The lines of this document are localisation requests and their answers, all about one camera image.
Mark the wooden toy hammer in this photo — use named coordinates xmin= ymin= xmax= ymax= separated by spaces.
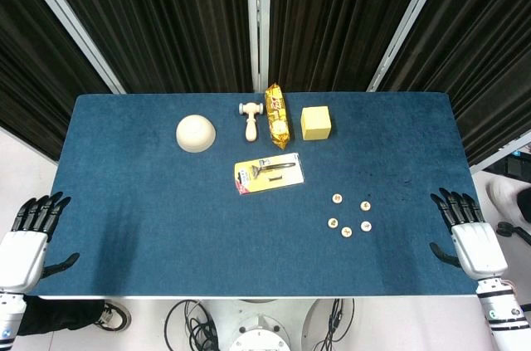
xmin=238 ymin=101 xmax=266 ymax=144

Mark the yellow foam cube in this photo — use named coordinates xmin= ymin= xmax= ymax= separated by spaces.
xmin=300 ymin=105 xmax=333 ymax=143

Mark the yellow snack packet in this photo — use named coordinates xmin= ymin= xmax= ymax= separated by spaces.
xmin=264 ymin=82 xmax=291 ymax=150

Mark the black trouser leg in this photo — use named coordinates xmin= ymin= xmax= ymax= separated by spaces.
xmin=18 ymin=295 xmax=107 ymax=338

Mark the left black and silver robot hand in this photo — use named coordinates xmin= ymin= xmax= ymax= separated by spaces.
xmin=0 ymin=192 xmax=80 ymax=295

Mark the black and white sneaker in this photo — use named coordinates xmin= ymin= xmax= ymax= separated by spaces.
xmin=94 ymin=300 xmax=133 ymax=332

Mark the dark box with blue label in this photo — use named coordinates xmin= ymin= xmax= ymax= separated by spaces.
xmin=491 ymin=145 xmax=531 ymax=181

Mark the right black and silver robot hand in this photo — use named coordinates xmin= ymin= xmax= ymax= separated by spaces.
xmin=429 ymin=188 xmax=509 ymax=284

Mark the cream upturned bowl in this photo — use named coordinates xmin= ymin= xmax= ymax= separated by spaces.
xmin=175 ymin=114 xmax=217 ymax=154

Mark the blue fabric table mat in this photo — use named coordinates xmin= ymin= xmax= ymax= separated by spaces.
xmin=27 ymin=92 xmax=485 ymax=299

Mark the black pleated curtain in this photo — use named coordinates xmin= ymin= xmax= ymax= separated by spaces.
xmin=378 ymin=0 xmax=531 ymax=168
xmin=35 ymin=0 xmax=255 ymax=95
xmin=269 ymin=0 xmax=437 ymax=93
xmin=0 ymin=0 xmax=114 ymax=162

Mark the black cable bundle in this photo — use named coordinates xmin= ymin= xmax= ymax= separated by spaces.
xmin=311 ymin=297 xmax=356 ymax=351
xmin=163 ymin=299 xmax=219 ymax=351

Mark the grey metal partition frame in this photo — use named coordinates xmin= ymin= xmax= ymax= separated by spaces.
xmin=8 ymin=0 xmax=126 ymax=95
xmin=366 ymin=0 xmax=456 ymax=94
xmin=468 ymin=129 xmax=531 ymax=174
xmin=245 ymin=0 xmax=272 ymax=93

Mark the black office chair base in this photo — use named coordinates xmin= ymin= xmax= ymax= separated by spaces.
xmin=496 ymin=221 xmax=531 ymax=245

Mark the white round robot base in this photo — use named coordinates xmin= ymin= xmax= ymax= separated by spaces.
xmin=205 ymin=298 xmax=321 ymax=351

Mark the razor blister pack yellow card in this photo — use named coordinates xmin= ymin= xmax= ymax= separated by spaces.
xmin=233 ymin=152 xmax=307 ymax=197

